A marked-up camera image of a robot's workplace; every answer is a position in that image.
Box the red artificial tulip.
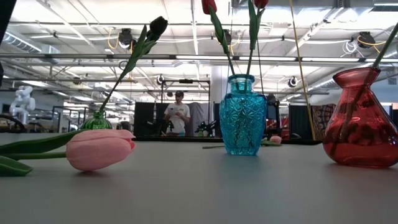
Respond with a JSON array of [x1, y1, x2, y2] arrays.
[[245, 0, 270, 91], [201, 0, 241, 91]]

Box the black artificial tulip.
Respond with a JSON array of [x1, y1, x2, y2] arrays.
[[98, 16, 169, 113]]

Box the green glass vase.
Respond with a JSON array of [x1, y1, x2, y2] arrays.
[[81, 110, 113, 131]]

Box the blue patterned glass vase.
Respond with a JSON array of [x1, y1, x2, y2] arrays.
[[219, 73, 269, 157]]

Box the red glass vase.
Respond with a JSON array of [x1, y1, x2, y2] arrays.
[[322, 67, 398, 169]]

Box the grey curtain panel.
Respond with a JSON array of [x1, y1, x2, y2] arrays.
[[186, 102, 210, 138]]

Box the person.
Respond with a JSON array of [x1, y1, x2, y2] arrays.
[[164, 90, 192, 137]]

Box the ceiling light strip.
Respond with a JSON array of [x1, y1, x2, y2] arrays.
[[301, 57, 360, 63], [238, 56, 297, 62], [175, 55, 233, 61]]

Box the black curtain panel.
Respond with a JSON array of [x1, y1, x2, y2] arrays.
[[288, 104, 313, 141], [133, 101, 167, 137]]

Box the patterned hanging cloth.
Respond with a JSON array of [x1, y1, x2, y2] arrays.
[[312, 104, 336, 141]]

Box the black table frame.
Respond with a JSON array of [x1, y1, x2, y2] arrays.
[[134, 135, 323, 146]]

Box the black metal workstation frame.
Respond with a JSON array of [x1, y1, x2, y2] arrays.
[[160, 78, 211, 138]]

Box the yellow hanging cable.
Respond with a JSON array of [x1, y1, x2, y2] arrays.
[[289, 0, 317, 141]]

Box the silver ventilation duct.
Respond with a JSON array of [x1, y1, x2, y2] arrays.
[[0, 29, 62, 65]]

